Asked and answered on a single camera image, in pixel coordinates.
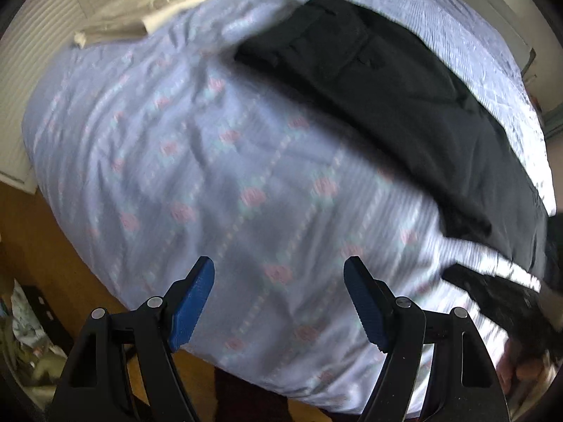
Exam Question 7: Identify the black pants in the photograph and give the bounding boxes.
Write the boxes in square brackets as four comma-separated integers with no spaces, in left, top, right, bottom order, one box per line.
[235,0,548,277]

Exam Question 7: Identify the person's right hand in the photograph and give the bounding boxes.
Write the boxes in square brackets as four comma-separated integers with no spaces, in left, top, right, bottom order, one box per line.
[496,338,551,396]

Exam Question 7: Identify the blue floral bed sheet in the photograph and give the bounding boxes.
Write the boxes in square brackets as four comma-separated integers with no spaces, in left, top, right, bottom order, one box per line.
[22,0,555,414]

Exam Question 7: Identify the folded cream garment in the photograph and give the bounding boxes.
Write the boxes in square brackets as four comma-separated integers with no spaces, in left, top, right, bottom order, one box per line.
[74,0,208,49]

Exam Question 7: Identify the white louvered wardrobe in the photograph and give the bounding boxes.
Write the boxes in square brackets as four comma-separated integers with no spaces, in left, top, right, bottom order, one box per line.
[1,0,110,194]

